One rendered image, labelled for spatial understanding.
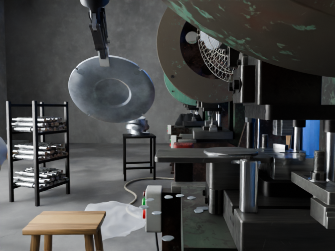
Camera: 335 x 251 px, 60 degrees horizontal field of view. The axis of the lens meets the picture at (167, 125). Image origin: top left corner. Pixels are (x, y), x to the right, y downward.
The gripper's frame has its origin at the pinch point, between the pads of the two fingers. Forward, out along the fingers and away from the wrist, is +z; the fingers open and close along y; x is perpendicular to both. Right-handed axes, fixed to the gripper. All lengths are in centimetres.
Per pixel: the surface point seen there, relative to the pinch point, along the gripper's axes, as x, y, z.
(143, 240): -7, -2, 144
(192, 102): -59, 195, 202
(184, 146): -25.4, -14.8, 25.7
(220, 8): -23, -49, -39
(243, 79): -34.8, -27.0, -12.7
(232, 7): -23, -50, -40
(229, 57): -34.8, -13.3, -8.9
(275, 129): -44, -32, -2
